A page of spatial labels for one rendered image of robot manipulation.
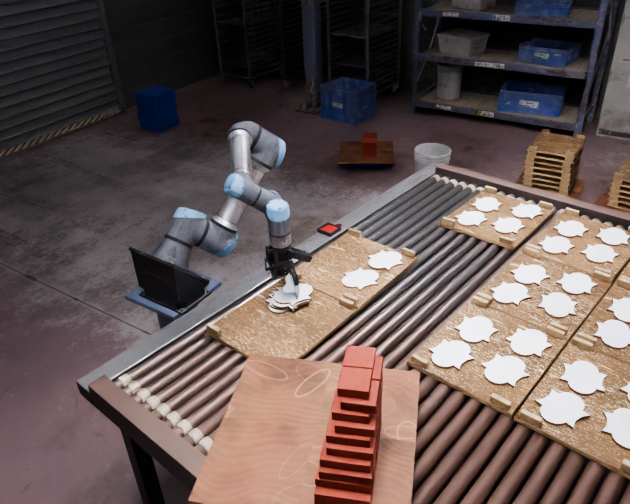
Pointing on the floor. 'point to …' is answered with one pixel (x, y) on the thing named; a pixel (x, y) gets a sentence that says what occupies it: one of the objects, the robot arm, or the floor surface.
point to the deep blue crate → (348, 100)
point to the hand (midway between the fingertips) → (289, 289)
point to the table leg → (144, 472)
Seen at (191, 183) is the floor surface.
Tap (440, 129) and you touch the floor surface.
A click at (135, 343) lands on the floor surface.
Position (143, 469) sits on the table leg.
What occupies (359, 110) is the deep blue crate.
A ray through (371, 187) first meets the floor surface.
